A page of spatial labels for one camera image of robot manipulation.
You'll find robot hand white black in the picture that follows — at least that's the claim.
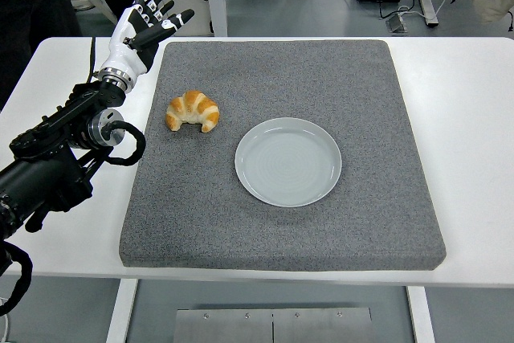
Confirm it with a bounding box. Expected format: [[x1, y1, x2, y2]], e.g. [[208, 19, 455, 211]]
[[100, 0, 196, 77]]

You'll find golden brown croissant bread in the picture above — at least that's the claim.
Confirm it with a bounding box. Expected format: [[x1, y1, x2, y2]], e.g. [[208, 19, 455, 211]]
[[165, 90, 221, 133]]

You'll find round pale grey plate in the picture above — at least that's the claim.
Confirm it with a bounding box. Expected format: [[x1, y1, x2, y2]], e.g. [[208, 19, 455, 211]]
[[235, 116, 343, 208]]

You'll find grey metal plate with screws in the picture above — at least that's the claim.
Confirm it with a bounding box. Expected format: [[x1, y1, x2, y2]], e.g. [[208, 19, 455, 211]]
[[174, 307, 373, 343]]

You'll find person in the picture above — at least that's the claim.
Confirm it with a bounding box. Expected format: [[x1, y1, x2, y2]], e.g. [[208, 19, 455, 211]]
[[0, 0, 77, 111]]

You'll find grey foam mat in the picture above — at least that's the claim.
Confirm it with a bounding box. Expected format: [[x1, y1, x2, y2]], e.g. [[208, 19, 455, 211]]
[[118, 39, 447, 272]]

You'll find white table leg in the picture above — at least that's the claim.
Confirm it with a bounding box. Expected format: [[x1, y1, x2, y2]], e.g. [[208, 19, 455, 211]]
[[104, 278, 140, 343], [406, 286, 437, 343]]

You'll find small grey pedal box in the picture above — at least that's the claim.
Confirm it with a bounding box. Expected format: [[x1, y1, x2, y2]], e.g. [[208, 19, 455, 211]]
[[385, 13, 409, 34]]

